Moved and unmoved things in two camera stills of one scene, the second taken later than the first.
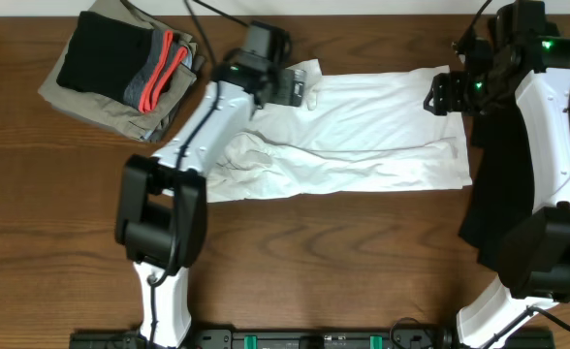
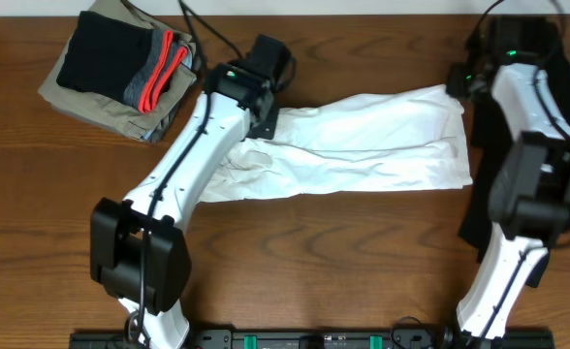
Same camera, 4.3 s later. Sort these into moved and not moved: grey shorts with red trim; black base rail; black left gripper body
Moved: black left gripper body
Not moved: black base rail; grey shorts with red trim
